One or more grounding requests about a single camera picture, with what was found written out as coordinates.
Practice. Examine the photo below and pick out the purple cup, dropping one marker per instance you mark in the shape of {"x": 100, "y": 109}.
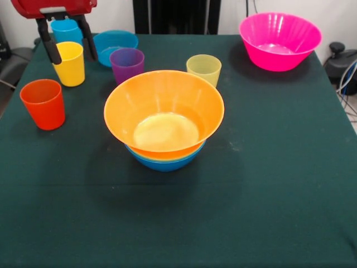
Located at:
{"x": 127, "y": 67}

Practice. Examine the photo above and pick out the pale translucent yellow cup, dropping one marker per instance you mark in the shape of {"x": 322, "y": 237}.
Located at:
{"x": 203, "y": 67}

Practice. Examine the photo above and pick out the blue cup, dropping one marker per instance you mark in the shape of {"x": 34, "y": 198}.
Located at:
{"x": 67, "y": 32}

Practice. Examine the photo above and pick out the small blue bowl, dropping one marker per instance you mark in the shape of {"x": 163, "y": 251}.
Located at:
{"x": 117, "y": 40}

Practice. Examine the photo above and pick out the large blue bowl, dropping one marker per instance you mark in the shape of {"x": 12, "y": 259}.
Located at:
{"x": 167, "y": 166}

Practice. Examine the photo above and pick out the dark green tablecloth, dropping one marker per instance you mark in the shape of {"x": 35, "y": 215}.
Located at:
{"x": 83, "y": 209}

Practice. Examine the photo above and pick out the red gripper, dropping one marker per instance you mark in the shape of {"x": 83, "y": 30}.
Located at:
{"x": 28, "y": 7}

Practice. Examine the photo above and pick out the orange bowl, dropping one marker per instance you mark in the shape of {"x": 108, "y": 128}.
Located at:
{"x": 164, "y": 95}

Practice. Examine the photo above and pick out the pink bowl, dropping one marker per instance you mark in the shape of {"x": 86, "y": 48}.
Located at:
{"x": 279, "y": 33}

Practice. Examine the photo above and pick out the red cup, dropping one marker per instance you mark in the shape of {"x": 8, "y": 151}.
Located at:
{"x": 44, "y": 109}

